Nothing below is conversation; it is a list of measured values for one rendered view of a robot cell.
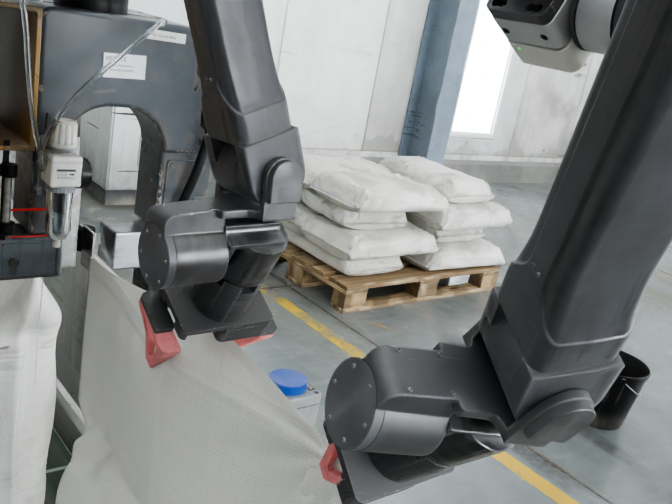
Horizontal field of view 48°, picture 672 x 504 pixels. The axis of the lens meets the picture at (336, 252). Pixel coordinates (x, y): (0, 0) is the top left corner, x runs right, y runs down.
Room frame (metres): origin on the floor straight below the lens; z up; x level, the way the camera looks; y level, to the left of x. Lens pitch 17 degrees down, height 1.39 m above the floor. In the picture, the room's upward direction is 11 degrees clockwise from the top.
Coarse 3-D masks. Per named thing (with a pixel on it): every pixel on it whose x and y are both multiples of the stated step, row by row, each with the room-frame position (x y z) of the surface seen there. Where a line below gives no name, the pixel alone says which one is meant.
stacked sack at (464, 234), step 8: (416, 224) 4.16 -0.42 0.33; (432, 232) 4.07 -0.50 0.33; (440, 232) 4.06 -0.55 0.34; (448, 232) 4.10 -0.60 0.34; (456, 232) 4.14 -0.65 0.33; (464, 232) 4.18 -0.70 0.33; (472, 232) 4.22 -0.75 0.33; (480, 232) 4.28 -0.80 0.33; (440, 240) 4.06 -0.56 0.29; (448, 240) 4.10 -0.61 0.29; (456, 240) 4.15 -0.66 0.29; (464, 240) 4.20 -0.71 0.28
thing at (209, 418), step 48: (96, 288) 0.87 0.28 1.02; (96, 336) 0.86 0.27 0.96; (144, 336) 0.73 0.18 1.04; (192, 336) 0.77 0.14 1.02; (96, 384) 0.85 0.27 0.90; (144, 384) 0.71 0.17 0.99; (192, 384) 0.66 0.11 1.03; (240, 384) 0.70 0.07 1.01; (96, 432) 0.82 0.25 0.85; (144, 432) 0.71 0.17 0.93; (192, 432) 0.65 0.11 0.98; (240, 432) 0.63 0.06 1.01; (288, 432) 0.60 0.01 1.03; (96, 480) 0.76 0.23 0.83; (144, 480) 0.70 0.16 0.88; (192, 480) 0.65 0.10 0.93; (240, 480) 0.62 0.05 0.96; (288, 480) 0.59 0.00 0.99
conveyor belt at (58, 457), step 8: (56, 440) 1.46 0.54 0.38; (56, 448) 1.43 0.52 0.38; (64, 448) 1.44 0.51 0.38; (48, 456) 1.40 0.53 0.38; (56, 456) 1.40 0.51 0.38; (64, 456) 1.41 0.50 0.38; (48, 464) 1.37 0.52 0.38; (56, 464) 1.38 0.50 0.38; (64, 464) 1.38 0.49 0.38; (48, 472) 1.35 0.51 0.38; (56, 472) 1.35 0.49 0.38; (48, 480) 1.32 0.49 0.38; (56, 480) 1.32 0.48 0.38; (48, 488) 1.30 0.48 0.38; (56, 488) 1.30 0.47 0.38; (48, 496) 1.27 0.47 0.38
